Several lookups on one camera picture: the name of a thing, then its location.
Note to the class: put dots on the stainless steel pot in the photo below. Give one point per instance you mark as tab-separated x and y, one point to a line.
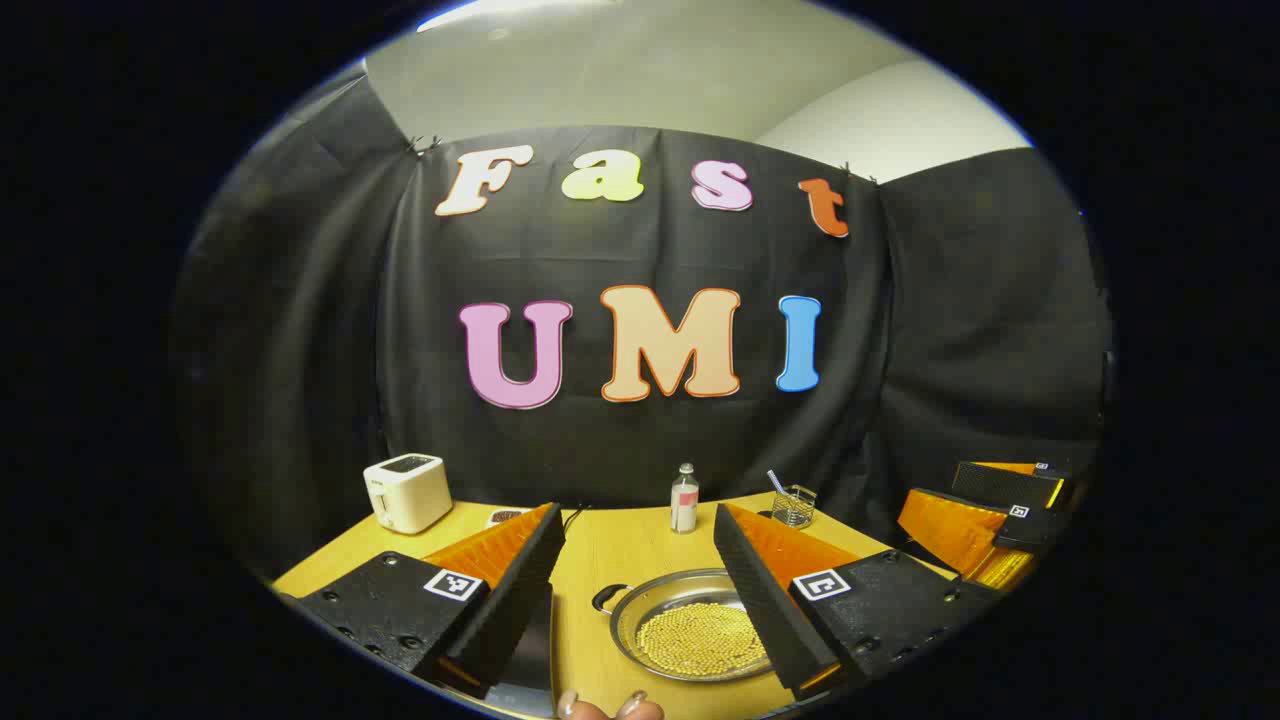
690	640

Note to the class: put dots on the pile of yellow beans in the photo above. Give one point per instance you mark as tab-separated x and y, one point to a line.
700	640

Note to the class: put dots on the black induction cooktop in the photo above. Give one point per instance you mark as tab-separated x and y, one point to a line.
535	680

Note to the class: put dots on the white toaster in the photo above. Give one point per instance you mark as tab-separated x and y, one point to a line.
410	495

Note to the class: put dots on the striped straw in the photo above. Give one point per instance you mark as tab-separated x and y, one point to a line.
776	483

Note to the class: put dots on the white divided bean dish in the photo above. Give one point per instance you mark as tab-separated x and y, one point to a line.
505	517

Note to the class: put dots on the clear bottle pink label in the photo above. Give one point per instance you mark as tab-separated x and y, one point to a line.
684	505

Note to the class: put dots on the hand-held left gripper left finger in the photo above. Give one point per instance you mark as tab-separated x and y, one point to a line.
520	590

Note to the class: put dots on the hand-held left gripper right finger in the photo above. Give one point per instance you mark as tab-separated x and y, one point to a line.
760	600

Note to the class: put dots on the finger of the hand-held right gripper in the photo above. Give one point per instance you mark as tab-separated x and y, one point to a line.
950	530
1005	485

